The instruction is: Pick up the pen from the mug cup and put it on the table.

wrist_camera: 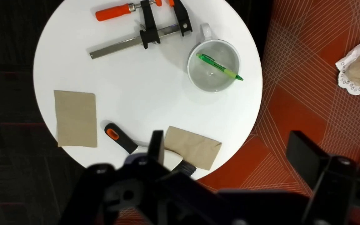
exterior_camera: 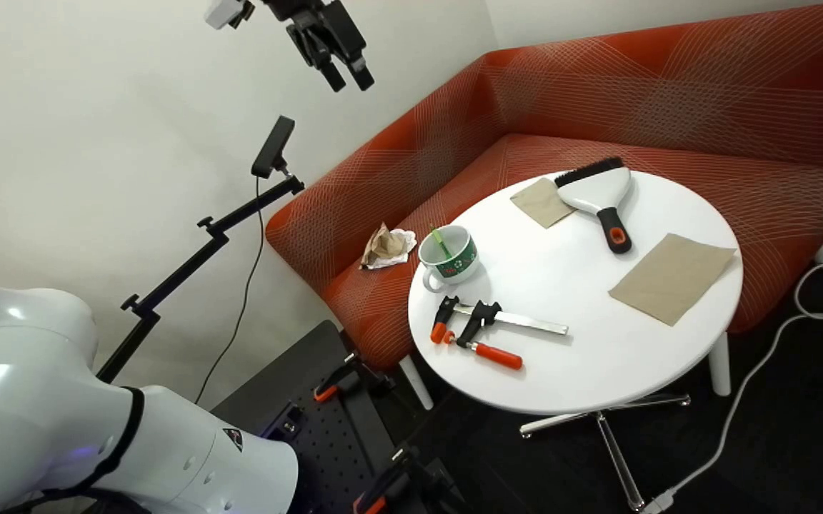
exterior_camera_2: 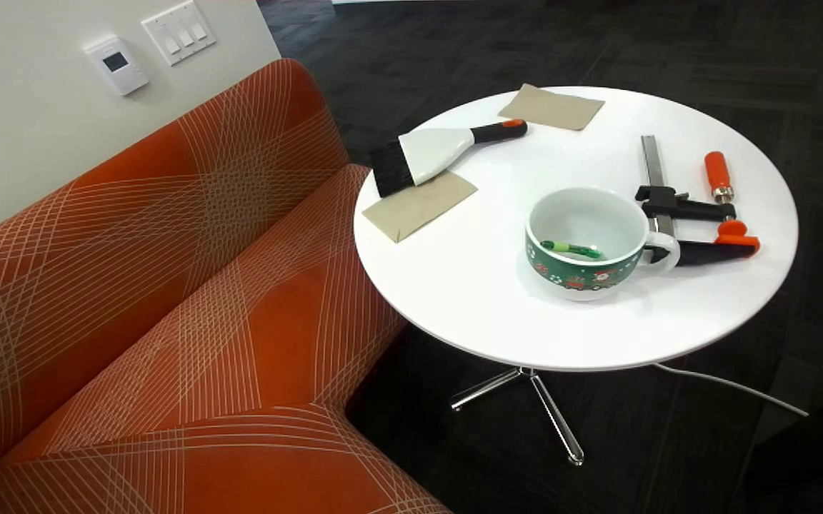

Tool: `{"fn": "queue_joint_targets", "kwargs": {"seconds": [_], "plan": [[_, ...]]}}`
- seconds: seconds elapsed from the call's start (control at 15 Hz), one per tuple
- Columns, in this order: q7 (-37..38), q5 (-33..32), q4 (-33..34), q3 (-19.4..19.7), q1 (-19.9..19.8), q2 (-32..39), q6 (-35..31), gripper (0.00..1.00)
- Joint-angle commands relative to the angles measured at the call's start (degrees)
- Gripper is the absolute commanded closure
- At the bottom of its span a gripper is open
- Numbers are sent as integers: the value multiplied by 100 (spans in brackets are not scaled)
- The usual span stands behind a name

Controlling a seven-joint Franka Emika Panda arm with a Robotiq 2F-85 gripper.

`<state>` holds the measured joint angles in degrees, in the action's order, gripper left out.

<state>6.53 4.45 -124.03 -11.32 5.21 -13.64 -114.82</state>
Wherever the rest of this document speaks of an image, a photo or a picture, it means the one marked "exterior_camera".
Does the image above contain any orange black mounting clamp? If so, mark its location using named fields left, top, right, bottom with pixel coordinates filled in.
left=351, top=447, right=467, bottom=514
left=310, top=352, right=394, bottom=409

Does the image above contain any black camera on stand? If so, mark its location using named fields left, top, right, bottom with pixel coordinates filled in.
left=250, top=115, right=299, bottom=180

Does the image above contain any red fabric sofa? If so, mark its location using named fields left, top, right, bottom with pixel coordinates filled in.
left=264, top=0, right=823, bottom=377

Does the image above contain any round white table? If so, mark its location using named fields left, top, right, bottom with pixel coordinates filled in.
left=399, top=167, right=746, bottom=418

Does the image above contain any black jointed camera stand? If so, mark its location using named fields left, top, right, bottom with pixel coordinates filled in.
left=96, top=174, right=310, bottom=387

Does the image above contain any small brown sandpaper sheet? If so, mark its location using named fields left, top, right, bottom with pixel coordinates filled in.
left=510, top=178, right=582, bottom=231

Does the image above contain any white power cable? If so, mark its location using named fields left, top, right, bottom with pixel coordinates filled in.
left=639, top=255, right=823, bottom=514

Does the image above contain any large brown sandpaper sheet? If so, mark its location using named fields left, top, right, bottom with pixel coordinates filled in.
left=606, top=231, right=742, bottom=328

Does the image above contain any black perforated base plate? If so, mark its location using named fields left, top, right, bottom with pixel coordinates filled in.
left=210, top=318, right=479, bottom=514

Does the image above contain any black orange putty scraper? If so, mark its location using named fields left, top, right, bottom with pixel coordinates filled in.
left=552, top=154, right=639, bottom=257

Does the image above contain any silver metal floor stand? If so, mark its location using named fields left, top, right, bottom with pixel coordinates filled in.
left=519, top=391, right=696, bottom=514

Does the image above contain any crumpled paper wrapper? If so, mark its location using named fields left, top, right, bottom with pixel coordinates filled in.
left=359, top=224, right=422, bottom=275

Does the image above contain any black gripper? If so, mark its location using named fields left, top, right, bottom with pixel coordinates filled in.
left=260, top=0, right=379, bottom=94

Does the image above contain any white green mug cup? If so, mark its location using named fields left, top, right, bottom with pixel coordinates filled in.
left=414, top=224, right=484, bottom=297

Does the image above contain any large orange black bar clamp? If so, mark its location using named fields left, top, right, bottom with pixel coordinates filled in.
left=454, top=301, right=529, bottom=374

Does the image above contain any small orange black bar clamp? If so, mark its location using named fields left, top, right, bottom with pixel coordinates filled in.
left=430, top=295, right=572, bottom=349

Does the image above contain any thin black camera cable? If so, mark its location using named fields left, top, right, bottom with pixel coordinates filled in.
left=193, top=178, right=271, bottom=409

